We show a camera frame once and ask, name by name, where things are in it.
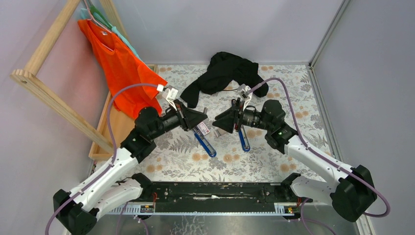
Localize orange t-shirt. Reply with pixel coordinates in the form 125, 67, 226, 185
78, 20, 167, 119

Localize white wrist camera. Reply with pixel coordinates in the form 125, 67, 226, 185
162, 86, 178, 107
237, 84, 252, 110

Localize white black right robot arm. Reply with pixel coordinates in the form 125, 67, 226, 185
213, 99, 377, 222

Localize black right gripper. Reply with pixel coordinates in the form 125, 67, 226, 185
212, 97, 272, 134

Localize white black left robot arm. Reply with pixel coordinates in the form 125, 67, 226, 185
52, 100, 208, 235

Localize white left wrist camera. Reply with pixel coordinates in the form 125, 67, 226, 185
162, 86, 178, 107

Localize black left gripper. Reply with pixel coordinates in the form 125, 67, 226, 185
149, 100, 208, 141

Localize black crumpled garment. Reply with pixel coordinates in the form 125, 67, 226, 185
180, 52, 264, 108

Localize pink clothes hanger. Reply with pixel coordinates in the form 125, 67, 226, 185
78, 0, 117, 55

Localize blue stapler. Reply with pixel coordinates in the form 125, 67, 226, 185
192, 127, 217, 158
238, 126, 251, 152

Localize wooden tray base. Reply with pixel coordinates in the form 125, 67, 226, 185
89, 64, 160, 161

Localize teal hanging garment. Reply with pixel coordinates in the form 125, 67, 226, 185
80, 6, 141, 60

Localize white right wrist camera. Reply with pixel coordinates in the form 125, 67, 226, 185
237, 84, 252, 110

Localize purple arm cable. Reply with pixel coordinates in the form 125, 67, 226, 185
45, 83, 164, 235
246, 77, 392, 235

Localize staple tray with staples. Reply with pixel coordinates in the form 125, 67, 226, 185
214, 128, 227, 138

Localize wooden clothes rack frame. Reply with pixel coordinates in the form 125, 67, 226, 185
10, 0, 116, 159

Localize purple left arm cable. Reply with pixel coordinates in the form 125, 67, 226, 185
45, 83, 164, 235

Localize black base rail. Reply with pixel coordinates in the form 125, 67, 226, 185
121, 181, 314, 214

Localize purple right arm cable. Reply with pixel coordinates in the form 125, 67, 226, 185
246, 77, 392, 235

